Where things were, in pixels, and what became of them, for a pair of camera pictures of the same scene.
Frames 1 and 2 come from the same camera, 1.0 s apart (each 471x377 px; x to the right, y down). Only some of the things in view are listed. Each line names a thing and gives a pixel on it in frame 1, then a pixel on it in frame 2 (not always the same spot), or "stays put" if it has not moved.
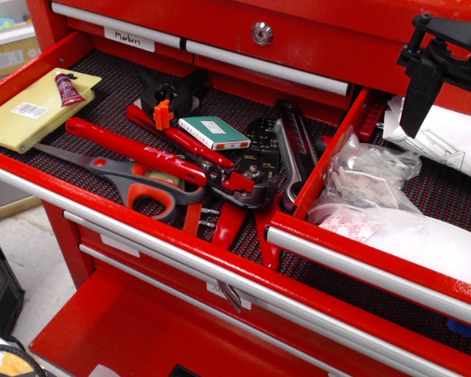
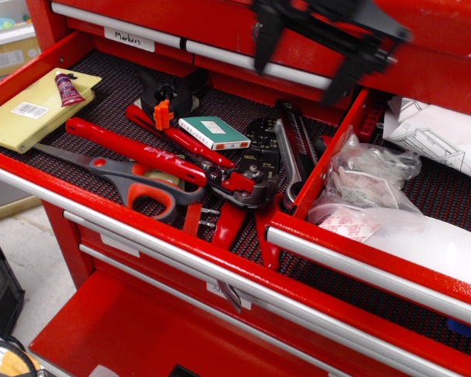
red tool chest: (240, 195) stays put
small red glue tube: (68, 95) stays put
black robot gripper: (454, 50) → (359, 26)
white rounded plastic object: (438, 245) stays put
